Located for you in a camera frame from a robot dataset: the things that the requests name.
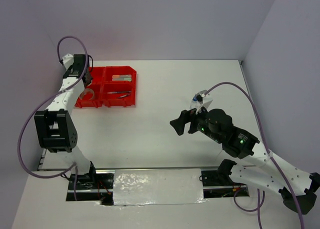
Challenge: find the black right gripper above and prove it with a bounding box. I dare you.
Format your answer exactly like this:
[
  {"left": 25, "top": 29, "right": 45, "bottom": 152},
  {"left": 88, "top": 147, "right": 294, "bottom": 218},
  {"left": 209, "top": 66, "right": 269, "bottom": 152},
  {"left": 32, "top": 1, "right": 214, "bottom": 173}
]
[{"left": 169, "top": 101, "right": 223, "bottom": 143}]

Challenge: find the blue-capped spray bottle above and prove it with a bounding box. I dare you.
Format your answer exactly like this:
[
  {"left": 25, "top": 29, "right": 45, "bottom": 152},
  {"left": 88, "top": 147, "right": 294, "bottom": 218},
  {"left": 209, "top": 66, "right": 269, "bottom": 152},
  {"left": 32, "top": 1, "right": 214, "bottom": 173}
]
[{"left": 189, "top": 96, "right": 198, "bottom": 110}]

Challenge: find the large clear tape roll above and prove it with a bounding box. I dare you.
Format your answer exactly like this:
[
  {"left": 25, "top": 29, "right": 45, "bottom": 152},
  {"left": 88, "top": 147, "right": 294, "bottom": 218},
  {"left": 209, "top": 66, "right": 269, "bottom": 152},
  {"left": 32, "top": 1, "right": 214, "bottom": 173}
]
[{"left": 79, "top": 88, "right": 95, "bottom": 101}]

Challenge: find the orange-tipped clear highlighter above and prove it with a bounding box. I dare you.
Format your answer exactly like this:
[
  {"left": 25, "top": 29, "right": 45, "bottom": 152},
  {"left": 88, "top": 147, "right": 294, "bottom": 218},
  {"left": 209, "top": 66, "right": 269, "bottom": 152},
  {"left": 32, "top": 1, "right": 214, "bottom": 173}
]
[{"left": 112, "top": 75, "right": 126, "bottom": 80}]

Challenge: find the pink highlighter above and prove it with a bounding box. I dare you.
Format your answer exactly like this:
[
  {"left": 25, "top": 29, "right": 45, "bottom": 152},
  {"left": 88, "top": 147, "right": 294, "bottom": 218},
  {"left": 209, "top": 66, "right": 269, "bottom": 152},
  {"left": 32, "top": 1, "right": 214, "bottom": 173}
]
[{"left": 112, "top": 77, "right": 132, "bottom": 82}]

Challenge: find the teal ink pen refill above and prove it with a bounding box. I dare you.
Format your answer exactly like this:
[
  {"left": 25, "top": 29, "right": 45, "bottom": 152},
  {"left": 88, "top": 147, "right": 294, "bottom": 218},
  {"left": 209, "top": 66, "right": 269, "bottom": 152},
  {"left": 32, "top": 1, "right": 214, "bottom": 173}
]
[{"left": 107, "top": 91, "right": 131, "bottom": 95}]

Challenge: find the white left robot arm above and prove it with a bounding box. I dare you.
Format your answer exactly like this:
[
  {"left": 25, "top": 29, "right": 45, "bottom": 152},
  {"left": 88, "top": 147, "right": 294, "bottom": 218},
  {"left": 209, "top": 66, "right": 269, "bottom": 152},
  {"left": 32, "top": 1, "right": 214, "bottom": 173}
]
[{"left": 34, "top": 54, "right": 98, "bottom": 189}]

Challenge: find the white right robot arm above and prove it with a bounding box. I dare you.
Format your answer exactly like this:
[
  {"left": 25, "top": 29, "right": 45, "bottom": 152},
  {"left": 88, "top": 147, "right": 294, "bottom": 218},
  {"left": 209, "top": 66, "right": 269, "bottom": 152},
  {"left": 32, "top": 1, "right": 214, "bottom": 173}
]
[{"left": 169, "top": 108, "right": 320, "bottom": 215}]

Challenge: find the red four-compartment bin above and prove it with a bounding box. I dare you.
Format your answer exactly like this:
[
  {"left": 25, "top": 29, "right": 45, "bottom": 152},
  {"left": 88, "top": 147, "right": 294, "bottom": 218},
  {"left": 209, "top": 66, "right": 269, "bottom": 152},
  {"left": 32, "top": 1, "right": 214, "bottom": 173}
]
[{"left": 75, "top": 65, "right": 137, "bottom": 108}]

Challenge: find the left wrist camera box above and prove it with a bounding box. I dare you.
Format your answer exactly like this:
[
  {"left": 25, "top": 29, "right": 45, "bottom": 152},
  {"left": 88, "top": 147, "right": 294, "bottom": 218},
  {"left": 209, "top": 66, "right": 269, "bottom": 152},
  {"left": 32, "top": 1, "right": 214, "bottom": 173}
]
[{"left": 59, "top": 53, "right": 74, "bottom": 71}]

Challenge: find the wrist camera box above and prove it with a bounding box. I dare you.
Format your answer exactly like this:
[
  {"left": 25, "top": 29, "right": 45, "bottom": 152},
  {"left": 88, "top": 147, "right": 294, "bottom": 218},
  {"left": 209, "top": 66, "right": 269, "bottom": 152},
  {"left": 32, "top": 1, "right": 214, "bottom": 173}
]
[
  {"left": 193, "top": 89, "right": 213, "bottom": 114},
  {"left": 59, "top": 53, "right": 74, "bottom": 71}
]

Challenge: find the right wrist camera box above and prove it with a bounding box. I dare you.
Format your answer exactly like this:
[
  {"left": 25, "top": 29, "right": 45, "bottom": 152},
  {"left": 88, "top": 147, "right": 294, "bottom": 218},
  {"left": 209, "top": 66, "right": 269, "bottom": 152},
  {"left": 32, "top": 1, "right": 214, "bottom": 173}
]
[{"left": 193, "top": 89, "right": 213, "bottom": 114}]

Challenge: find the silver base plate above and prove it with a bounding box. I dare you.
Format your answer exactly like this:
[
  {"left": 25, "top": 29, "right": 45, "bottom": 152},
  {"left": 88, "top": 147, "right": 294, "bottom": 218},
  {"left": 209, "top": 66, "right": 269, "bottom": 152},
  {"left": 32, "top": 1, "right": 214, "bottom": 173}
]
[{"left": 66, "top": 167, "right": 251, "bottom": 207}]

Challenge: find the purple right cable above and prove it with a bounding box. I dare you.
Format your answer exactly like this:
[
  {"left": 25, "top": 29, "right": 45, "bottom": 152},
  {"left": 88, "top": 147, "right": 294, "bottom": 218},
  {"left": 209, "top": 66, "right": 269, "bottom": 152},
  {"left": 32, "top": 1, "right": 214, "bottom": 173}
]
[{"left": 204, "top": 82, "right": 305, "bottom": 229}]

